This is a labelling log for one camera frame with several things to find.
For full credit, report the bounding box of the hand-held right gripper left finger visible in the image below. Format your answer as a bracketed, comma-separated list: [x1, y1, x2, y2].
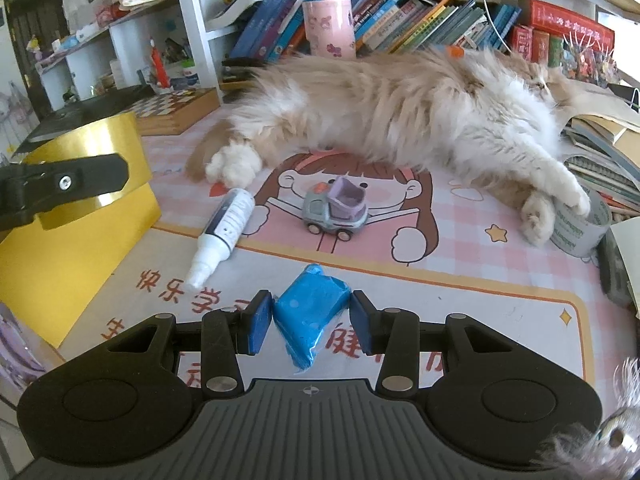
[105, 290, 273, 395]

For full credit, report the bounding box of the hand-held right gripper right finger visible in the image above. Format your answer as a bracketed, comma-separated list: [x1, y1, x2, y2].
[350, 290, 516, 396]

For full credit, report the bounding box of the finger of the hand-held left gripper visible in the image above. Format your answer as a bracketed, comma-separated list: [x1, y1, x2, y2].
[0, 154, 130, 233]

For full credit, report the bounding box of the blue plastic packet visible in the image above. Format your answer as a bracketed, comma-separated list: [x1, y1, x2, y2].
[272, 262, 351, 373]

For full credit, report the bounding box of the yellow cardboard box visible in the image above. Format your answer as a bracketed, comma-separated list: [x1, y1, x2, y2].
[0, 111, 162, 348]

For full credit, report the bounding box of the white spray bottle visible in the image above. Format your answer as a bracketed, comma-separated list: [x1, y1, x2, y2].
[185, 187, 256, 288]

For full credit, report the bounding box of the grey purple toy truck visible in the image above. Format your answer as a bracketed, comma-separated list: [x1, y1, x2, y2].
[301, 176, 371, 242]

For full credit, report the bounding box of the pink checked desktop cloth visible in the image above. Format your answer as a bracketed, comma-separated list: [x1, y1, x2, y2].
[10, 105, 640, 411]

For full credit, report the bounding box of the black digital piano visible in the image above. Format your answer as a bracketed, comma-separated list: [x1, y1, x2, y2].
[22, 84, 153, 143]

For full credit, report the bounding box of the wooden chessboard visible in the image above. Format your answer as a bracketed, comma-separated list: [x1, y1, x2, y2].
[122, 87, 221, 136]

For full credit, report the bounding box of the cartoon print desk mat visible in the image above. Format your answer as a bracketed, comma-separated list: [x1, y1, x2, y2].
[55, 135, 598, 401]

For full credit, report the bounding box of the red bottle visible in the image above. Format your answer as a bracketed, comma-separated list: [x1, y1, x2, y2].
[149, 37, 171, 92]

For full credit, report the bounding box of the white tub blue label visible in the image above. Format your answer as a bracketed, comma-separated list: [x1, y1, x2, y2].
[167, 62, 201, 92]

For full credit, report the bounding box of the white shelf unit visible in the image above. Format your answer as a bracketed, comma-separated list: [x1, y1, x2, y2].
[35, 0, 221, 106]

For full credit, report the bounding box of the dark door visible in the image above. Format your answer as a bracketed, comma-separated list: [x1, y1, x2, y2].
[0, 0, 68, 126]

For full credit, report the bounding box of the pink plastic bag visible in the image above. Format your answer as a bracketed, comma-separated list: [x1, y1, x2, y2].
[0, 302, 66, 401]

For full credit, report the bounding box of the tall white wooden bookshelf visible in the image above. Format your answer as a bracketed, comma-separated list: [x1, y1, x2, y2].
[170, 0, 640, 106]

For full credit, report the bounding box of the fluffy ginger white cat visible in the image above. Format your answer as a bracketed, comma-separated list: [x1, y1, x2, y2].
[185, 45, 593, 247]

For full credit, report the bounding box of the printed tin can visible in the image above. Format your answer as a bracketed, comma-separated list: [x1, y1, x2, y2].
[549, 187, 612, 261]

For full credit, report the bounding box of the row of colourful books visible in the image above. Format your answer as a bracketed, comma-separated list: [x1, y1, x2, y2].
[227, 0, 523, 58]

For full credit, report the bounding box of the dark grey pouch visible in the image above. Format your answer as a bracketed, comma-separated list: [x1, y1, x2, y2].
[597, 225, 638, 311]

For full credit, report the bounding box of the grey fluffy plush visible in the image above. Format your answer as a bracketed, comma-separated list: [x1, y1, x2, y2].
[532, 355, 640, 480]

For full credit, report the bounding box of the stack of notebooks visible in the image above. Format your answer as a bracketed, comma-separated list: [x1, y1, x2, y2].
[560, 80, 640, 216]

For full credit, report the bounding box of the pink cup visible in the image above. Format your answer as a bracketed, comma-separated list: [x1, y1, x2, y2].
[301, 0, 357, 60]

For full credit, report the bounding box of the red boxed book set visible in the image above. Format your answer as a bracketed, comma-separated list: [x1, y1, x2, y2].
[510, 0, 617, 68]

